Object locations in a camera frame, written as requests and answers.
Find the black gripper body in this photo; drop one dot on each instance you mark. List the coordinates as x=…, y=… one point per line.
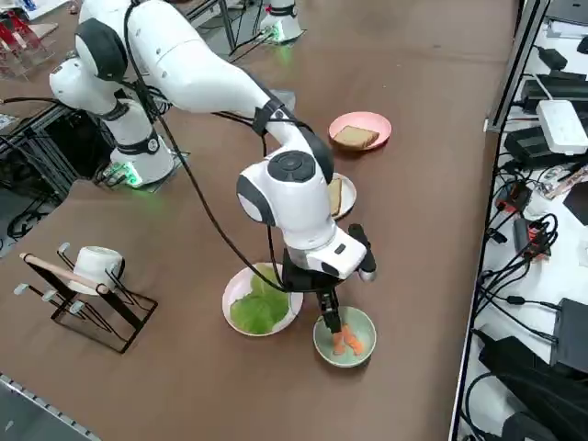
x=298, y=278

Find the pale green bowl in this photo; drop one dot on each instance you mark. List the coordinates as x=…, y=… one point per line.
x=360, y=324

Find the brown-crust bread slice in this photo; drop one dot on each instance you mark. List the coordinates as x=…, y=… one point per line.
x=356, y=136
x=336, y=197

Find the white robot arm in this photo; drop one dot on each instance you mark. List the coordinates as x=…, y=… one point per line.
x=280, y=18
x=184, y=69

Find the pale pinkish round plate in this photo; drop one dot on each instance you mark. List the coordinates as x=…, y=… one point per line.
x=294, y=298

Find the white round plate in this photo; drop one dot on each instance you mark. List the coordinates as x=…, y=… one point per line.
x=349, y=193

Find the pink round plate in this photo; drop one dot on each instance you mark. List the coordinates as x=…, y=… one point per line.
x=358, y=120

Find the green lettuce leaf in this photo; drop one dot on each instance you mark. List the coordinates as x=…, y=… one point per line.
x=257, y=308

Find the black wrist-mounted cylinder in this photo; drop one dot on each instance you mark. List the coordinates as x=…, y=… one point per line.
x=363, y=252

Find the clear plastic food container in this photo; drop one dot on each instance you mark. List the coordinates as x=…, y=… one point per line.
x=285, y=98

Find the black bag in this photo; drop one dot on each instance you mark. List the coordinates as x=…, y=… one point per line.
x=528, y=381

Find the white ceramic cup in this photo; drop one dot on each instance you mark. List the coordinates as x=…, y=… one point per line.
x=94, y=266

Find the red and black device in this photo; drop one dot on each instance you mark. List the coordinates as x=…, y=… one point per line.
x=512, y=197

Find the orange and black device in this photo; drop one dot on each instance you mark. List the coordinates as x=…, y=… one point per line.
x=535, y=241

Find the black flat box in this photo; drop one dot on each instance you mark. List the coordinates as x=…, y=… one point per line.
x=572, y=331

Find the large black power adapter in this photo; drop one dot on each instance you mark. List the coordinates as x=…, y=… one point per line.
x=528, y=144

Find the patterned packet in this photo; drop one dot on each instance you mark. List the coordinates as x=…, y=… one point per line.
x=569, y=179

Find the black charger brick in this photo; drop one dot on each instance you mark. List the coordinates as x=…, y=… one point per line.
x=553, y=57

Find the clear acrylic shelf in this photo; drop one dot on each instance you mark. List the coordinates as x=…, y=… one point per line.
x=23, y=46

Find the black metal frame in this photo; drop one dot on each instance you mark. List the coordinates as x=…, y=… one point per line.
x=46, y=151

